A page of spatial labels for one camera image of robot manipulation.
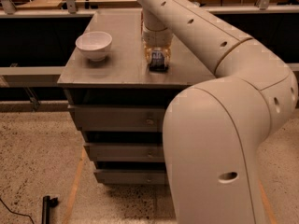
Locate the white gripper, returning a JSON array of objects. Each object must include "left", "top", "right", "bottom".
[{"left": 142, "top": 26, "right": 173, "bottom": 67}]

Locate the dark blue rxbar wrapper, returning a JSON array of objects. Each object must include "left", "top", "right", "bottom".
[{"left": 149, "top": 50, "right": 168, "bottom": 72}]

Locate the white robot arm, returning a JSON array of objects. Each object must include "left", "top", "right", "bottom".
[{"left": 137, "top": 0, "right": 298, "bottom": 224}]

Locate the white ceramic bowl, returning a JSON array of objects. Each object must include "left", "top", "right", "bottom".
[{"left": 76, "top": 32, "right": 112, "bottom": 62}]

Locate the grey drawer cabinet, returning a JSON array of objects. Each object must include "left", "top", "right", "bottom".
[{"left": 58, "top": 9, "right": 213, "bottom": 173}]

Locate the top grey drawer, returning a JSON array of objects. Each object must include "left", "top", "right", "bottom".
[{"left": 68, "top": 105, "right": 165, "bottom": 133}]

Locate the grey drawer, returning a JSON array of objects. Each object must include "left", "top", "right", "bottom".
[
  {"left": 94, "top": 169, "right": 168, "bottom": 185},
  {"left": 68, "top": 105, "right": 165, "bottom": 133},
  {"left": 84, "top": 143, "right": 164, "bottom": 162}
]

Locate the middle grey drawer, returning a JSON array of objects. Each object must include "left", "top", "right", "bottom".
[{"left": 84, "top": 143, "right": 164, "bottom": 162}]

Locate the bottom grey drawer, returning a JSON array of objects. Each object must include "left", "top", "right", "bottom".
[{"left": 94, "top": 169, "right": 168, "bottom": 185}]

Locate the black tool on floor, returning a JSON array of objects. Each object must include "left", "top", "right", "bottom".
[{"left": 41, "top": 195, "right": 59, "bottom": 224}]

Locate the grey metal rail frame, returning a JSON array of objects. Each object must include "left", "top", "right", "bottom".
[{"left": 1, "top": 0, "right": 298, "bottom": 119}]

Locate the black floor cable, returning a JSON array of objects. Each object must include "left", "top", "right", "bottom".
[{"left": 0, "top": 197, "right": 36, "bottom": 224}]

